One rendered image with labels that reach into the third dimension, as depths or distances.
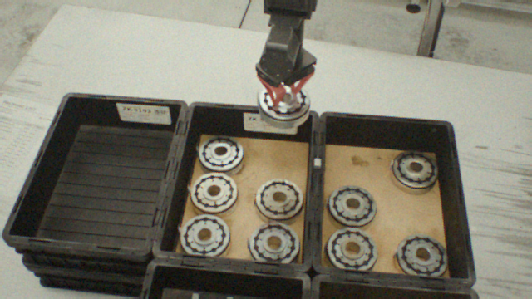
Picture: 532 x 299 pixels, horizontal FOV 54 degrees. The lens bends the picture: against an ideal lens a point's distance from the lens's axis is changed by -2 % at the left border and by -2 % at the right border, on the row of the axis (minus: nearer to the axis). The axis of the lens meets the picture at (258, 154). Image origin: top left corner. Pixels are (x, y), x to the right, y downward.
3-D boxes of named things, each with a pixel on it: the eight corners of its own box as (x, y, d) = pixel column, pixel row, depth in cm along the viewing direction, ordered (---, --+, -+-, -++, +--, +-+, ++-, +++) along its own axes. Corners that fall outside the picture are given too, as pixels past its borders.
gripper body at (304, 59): (317, 66, 100) (321, 36, 94) (276, 90, 96) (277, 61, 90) (294, 48, 103) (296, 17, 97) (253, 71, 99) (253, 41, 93)
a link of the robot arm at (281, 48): (320, -21, 84) (268, -27, 86) (307, 24, 78) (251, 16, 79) (314, 37, 94) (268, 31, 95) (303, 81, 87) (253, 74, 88)
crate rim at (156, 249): (190, 107, 123) (189, 100, 122) (318, 117, 121) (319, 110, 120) (151, 262, 99) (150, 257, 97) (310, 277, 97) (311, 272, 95)
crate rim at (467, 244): (318, 117, 121) (319, 110, 120) (450, 127, 119) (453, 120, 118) (311, 277, 97) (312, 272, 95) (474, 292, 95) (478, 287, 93)
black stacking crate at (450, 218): (316, 144, 129) (320, 112, 120) (438, 154, 127) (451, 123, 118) (307, 297, 105) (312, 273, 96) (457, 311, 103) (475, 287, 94)
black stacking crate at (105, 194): (79, 124, 133) (66, 93, 124) (194, 134, 131) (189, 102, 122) (21, 267, 109) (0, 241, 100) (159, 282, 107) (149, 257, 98)
